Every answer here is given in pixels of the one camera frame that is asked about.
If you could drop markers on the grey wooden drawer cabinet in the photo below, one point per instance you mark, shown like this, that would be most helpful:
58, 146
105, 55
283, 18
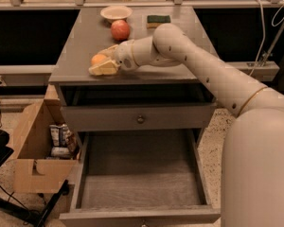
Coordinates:
146, 86

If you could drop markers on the green yellow sponge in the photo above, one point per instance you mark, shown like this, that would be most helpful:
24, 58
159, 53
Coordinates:
154, 21

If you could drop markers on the orange fruit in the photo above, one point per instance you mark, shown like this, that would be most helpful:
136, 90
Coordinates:
98, 58

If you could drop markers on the open grey middle drawer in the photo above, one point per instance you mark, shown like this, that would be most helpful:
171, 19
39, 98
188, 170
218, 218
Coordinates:
139, 179

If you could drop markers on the cardboard box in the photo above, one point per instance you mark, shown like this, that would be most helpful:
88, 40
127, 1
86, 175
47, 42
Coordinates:
35, 170

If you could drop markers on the snack packets in box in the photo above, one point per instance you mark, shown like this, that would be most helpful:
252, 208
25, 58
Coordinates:
64, 142

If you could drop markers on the closed grey top drawer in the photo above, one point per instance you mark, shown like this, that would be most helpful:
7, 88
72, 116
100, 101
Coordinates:
137, 118

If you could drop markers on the red apple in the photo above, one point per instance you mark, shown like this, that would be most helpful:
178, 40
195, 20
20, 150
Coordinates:
120, 30

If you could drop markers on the cream ceramic bowl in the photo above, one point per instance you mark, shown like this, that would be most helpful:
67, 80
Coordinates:
114, 13

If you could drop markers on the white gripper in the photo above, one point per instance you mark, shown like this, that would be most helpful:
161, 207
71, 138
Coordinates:
124, 56

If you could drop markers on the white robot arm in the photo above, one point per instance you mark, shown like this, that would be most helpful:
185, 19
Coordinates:
252, 184

